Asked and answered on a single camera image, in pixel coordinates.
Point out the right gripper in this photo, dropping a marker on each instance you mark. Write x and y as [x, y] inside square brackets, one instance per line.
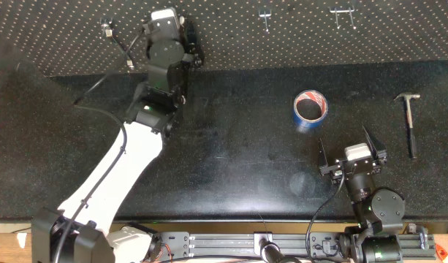
[333, 170]

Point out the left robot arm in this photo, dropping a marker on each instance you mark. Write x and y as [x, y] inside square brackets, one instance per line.
[128, 160]

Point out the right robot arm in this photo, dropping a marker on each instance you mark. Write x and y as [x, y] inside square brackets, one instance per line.
[386, 208]

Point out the black pegboard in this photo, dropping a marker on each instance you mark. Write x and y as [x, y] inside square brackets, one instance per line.
[227, 36]

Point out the roll of blue tape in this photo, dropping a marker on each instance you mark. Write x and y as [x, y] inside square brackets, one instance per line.
[305, 124]

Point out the hammer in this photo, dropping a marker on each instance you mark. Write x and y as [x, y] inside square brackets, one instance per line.
[409, 117]

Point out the metal hook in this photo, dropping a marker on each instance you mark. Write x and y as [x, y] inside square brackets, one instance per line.
[266, 22]
[342, 10]
[106, 22]

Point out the orange object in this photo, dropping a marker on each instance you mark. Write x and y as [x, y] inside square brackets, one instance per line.
[444, 254]

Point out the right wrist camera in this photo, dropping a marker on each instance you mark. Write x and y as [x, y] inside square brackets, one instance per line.
[357, 151]

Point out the mounting rail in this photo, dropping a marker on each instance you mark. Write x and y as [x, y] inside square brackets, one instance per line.
[227, 244]

